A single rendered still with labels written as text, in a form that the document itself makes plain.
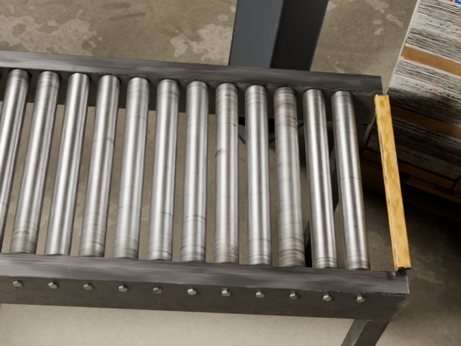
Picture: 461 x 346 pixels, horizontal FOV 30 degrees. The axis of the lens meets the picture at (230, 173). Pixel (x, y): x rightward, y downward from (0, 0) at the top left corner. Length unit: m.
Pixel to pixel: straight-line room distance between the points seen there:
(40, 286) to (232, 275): 0.36
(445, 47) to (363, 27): 1.00
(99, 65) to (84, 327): 0.84
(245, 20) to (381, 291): 1.13
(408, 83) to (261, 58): 0.46
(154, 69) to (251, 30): 0.69
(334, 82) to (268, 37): 0.57
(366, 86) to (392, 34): 1.29
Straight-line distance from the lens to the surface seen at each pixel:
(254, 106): 1.86
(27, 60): 1.92
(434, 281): 2.66
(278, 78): 1.92
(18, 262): 1.64
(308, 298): 1.66
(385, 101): 1.91
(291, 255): 1.66
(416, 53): 2.29
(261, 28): 2.49
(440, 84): 2.35
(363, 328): 1.81
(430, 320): 2.60
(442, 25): 2.21
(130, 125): 1.80
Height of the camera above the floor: 2.23
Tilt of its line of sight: 55 degrees down
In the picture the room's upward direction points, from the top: 10 degrees clockwise
